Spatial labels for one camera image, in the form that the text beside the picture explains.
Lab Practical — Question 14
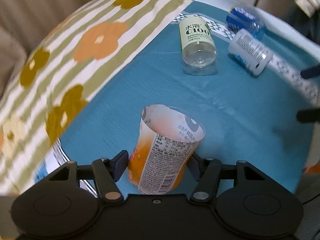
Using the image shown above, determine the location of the floral striped blanket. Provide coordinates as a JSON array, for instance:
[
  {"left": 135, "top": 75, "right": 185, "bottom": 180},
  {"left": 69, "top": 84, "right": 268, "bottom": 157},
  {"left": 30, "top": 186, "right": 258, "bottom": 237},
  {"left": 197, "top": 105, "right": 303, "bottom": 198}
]
[{"left": 1, "top": 0, "right": 191, "bottom": 195}]

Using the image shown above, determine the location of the white label plastic cup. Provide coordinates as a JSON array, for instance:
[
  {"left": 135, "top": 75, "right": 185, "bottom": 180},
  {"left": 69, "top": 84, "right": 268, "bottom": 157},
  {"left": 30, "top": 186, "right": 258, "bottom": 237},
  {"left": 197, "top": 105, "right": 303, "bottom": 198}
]
[{"left": 228, "top": 29, "right": 273, "bottom": 76}]

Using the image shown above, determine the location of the green label clear cup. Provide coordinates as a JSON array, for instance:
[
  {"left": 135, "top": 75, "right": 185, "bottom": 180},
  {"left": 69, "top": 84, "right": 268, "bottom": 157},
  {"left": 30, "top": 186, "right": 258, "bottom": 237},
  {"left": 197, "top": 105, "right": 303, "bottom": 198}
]
[{"left": 179, "top": 15, "right": 217, "bottom": 75}]

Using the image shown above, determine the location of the teal patterned cloth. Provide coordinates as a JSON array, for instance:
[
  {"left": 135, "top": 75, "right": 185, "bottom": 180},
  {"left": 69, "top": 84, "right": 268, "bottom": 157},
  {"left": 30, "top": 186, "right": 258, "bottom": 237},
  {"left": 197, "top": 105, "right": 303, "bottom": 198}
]
[{"left": 34, "top": 0, "right": 320, "bottom": 196}]

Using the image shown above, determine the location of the beige curtain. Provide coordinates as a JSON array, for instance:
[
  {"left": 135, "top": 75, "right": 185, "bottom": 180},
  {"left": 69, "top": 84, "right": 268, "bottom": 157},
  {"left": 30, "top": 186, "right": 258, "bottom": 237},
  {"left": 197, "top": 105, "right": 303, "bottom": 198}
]
[{"left": 1, "top": 0, "right": 92, "bottom": 92}]

